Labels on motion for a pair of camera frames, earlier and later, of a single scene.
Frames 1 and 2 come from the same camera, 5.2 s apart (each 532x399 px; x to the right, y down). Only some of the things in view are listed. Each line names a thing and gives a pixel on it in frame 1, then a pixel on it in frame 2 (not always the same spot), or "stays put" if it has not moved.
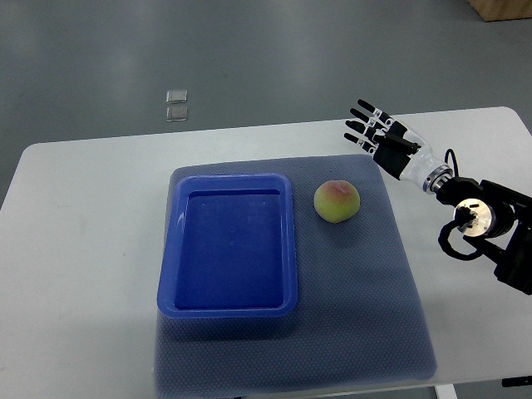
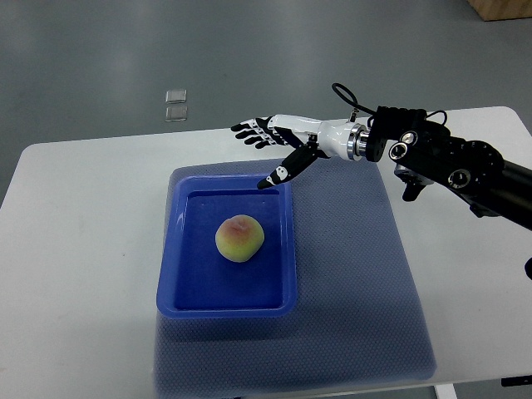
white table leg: x=445 y=391 stays put
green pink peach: x=337 y=200 → x=239 y=238
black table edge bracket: x=516 y=381 stays put
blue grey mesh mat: x=357 y=321 stays put
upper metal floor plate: x=176 y=96 stays put
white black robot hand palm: x=399 y=152 → x=337 y=137
